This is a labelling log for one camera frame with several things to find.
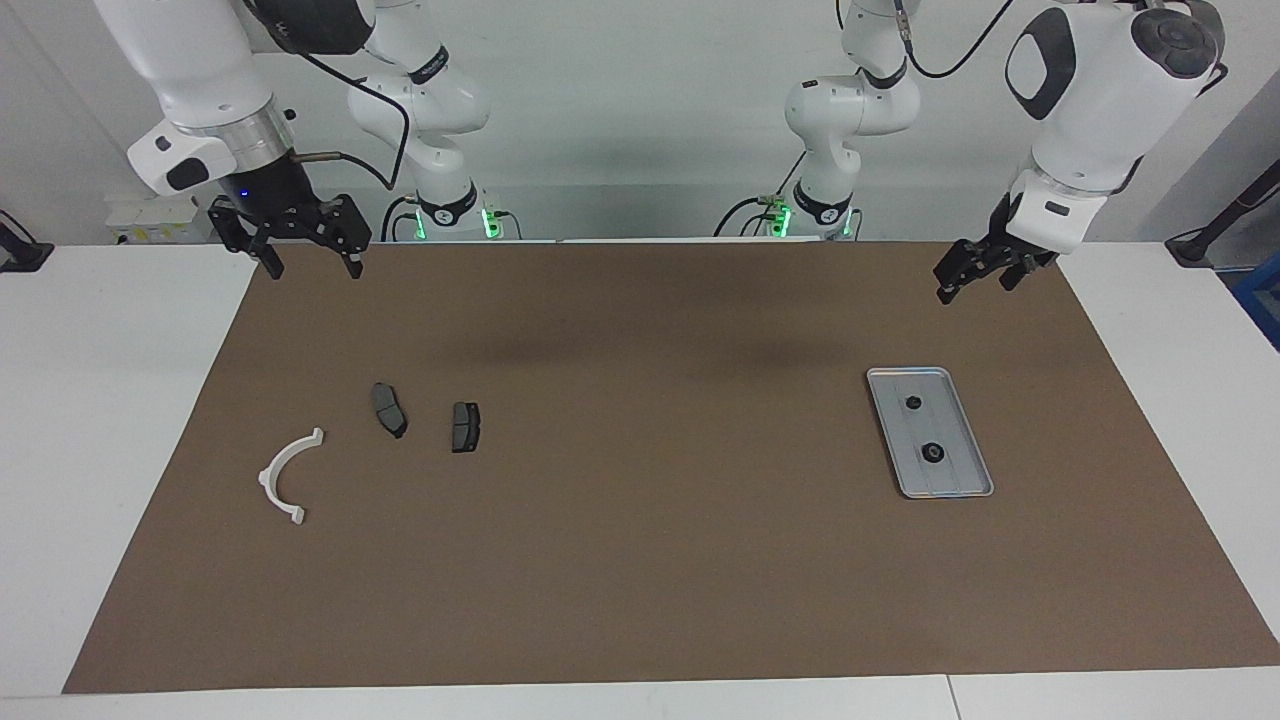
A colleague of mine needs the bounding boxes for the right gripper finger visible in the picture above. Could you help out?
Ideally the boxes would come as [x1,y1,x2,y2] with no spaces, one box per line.
[318,194,373,280]
[207,197,286,281]

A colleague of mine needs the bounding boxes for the silver metal tray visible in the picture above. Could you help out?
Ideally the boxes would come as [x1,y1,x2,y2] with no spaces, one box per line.
[865,366,996,500]

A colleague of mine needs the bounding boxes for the white box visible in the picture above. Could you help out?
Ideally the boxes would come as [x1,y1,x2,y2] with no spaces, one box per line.
[105,195,216,246]

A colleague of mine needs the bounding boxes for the black angled stand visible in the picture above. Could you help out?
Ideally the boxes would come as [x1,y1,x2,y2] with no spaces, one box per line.
[1165,160,1280,269]

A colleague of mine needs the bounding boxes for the long grey brake pad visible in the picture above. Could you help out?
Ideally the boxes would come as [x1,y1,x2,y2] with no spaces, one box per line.
[371,382,409,440]

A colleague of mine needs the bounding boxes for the blue crate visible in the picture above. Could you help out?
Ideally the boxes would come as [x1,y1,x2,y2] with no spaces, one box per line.
[1232,250,1280,351]

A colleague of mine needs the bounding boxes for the brown table mat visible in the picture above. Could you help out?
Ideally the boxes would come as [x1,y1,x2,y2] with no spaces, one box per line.
[62,240,1280,696]

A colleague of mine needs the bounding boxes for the black right base cable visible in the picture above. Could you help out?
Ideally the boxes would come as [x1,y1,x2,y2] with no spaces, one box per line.
[380,195,421,243]

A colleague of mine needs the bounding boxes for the black base cable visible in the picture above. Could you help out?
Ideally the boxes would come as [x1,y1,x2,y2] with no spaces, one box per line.
[380,195,421,243]
[714,148,806,238]

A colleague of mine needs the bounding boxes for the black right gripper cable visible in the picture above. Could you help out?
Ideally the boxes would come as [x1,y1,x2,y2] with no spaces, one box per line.
[240,0,413,191]

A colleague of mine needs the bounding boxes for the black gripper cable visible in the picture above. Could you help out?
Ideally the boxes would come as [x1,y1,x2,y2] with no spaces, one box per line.
[900,0,1016,78]
[240,0,413,191]

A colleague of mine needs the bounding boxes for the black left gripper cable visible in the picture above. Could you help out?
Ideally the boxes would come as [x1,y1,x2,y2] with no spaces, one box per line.
[900,0,1016,78]

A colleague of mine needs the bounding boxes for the black clamp mount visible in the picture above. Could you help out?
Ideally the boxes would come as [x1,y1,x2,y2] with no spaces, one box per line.
[0,210,53,273]

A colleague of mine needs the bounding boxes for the black left base cable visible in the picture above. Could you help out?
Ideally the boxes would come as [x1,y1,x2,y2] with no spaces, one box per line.
[714,148,806,238]

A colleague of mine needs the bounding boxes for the white semicircular plastic bracket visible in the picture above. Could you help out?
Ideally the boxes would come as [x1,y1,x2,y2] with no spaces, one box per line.
[258,427,325,527]

